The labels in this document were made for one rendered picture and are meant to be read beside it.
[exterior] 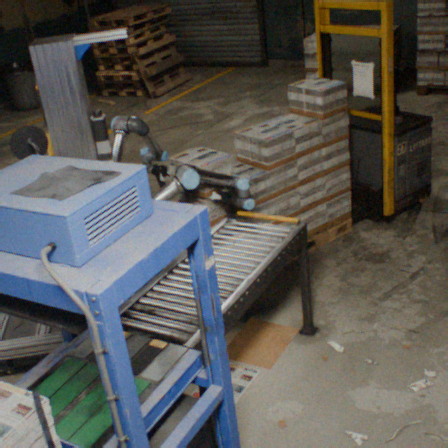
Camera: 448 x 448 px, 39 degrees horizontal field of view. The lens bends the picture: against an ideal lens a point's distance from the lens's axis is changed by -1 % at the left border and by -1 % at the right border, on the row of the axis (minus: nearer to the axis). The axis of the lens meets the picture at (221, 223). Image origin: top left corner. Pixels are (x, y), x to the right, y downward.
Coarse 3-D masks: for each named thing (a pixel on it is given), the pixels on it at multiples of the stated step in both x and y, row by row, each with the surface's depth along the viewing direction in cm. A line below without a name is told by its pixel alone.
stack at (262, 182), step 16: (304, 160) 492; (320, 160) 503; (240, 176) 469; (256, 176) 466; (272, 176) 475; (288, 176) 486; (304, 176) 496; (256, 192) 470; (272, 192) 480; (288, 192) 491; (304, 192) 502; (320, 192) 512; (208, 208) 445; (224, 208) 455; (256, 208) 474; (272, 208) 484; (288, 208) 496; (320, 208) 518; (288, 224) 500; (320, 224) 524; (320, 240) 529
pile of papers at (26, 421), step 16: (0, 384) 244; (0, 400) 235; (16, 400) 234; (32, 400) 233; (48, 400) 234; (0, 416) 227; (16, 416) 226; (32, 416) 228; (48, 416) 236; (0, 432) 220; (16, 432) 222; (32, 432) 229
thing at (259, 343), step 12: (252, 324) 443; (264, 324) 442; (276, 324) 440; (240, 336) 432; (252, 336) 431; (264, 336) 429; (276, 336) 428; (288, 336) 426; (228, 348) 422; (240, 348) 420; (252, 348) 419; (264, 348) 417; (276, 348) 416; (240, 360) 409; (252, 360) 408; (264, 360) 406
